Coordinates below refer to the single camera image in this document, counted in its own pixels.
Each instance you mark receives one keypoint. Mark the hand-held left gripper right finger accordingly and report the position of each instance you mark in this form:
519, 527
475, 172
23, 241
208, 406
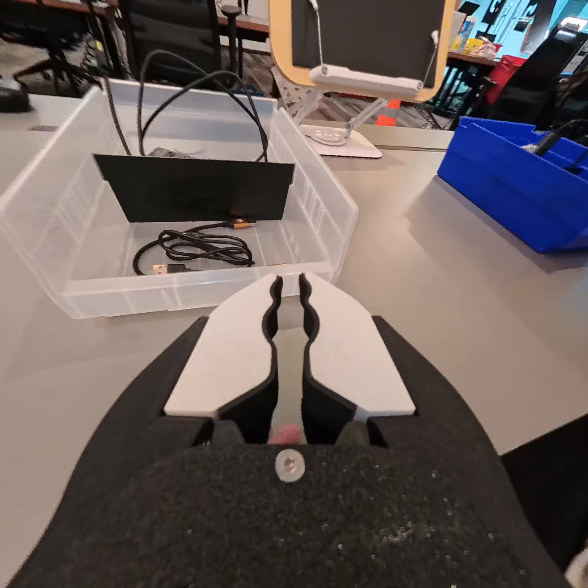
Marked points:
353, 363

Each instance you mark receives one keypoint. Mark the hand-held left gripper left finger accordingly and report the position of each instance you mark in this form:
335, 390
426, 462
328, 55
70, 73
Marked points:
220, 363

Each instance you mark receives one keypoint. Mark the clear plastic bin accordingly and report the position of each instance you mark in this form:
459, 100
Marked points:
55, 220

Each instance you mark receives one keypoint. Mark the blue plastic bin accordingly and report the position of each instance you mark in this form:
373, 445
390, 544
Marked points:
505, 202

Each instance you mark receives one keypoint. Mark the grey desk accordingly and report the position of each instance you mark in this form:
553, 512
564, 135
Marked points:
436, 298

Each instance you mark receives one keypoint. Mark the black bin divider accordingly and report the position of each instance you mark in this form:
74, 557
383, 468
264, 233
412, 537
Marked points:
193, 188

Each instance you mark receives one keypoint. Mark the orange traffic cone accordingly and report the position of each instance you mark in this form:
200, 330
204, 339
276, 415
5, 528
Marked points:
388, 115

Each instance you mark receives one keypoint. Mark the printed paper sheet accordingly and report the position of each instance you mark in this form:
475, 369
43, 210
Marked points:
294, 94

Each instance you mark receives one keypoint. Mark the white tablet stand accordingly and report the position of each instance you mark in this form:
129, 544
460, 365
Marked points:
363, 76

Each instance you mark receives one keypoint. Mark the red bag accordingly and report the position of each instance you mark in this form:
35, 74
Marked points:
503, 78

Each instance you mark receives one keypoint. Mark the black office chair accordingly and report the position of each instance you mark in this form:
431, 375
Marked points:
537, 78

